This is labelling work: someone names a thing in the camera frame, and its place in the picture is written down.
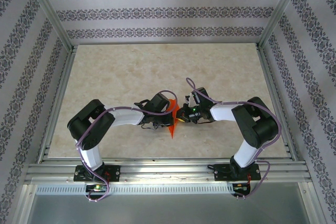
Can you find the small controller board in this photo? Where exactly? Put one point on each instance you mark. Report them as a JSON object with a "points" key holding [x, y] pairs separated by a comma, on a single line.
{"points": [[96, 187], [240, 187]]}

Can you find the aluminium mounting rail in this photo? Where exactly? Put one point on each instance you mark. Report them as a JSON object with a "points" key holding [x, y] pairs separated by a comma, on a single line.
{"points": [[168, 167]]}

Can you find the aluminium side rail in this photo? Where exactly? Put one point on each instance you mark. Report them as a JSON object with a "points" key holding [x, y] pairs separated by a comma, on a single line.
{"points": [[269, 77], [63, 77]]}

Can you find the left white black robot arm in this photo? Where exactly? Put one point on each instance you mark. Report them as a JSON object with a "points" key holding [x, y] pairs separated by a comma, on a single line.
{"points": [[92, 155]]}

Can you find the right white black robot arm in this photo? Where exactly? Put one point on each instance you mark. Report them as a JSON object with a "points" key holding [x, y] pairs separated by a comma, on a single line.
{"points": [[257, 127]]}

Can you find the aluminium frame post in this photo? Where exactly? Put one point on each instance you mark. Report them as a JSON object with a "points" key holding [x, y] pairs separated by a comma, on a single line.
{"points": [[279, 11], [48, 11]]}

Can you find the grey metal panel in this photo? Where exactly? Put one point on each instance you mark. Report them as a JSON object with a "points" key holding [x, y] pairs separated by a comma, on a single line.
{"points": [[168, 209]]}

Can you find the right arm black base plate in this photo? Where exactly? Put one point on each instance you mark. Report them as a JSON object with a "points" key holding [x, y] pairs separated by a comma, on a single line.
{"points": [[220, 172]]}

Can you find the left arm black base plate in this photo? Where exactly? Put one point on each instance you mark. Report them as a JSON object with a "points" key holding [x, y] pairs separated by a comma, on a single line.
{"points": [[115, 172]]}

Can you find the orange paper sheet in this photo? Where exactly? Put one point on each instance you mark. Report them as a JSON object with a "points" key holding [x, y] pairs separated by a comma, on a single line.
{"points": [[173, 129]]}

